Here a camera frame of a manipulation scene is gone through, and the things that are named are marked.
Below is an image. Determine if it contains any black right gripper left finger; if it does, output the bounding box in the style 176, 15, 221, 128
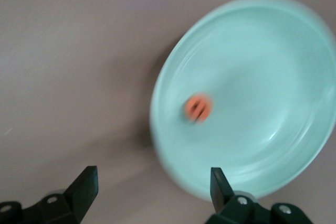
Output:
0, 165, 99, 224

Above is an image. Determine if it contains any mint green plate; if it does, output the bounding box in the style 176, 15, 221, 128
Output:
149, 0, 336, 201

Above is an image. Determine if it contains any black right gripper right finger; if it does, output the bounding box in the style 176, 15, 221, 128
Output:
204, 166, 316, 224

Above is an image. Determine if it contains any orange foam letter e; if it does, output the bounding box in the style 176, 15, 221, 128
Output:
183, 93, 214, 125

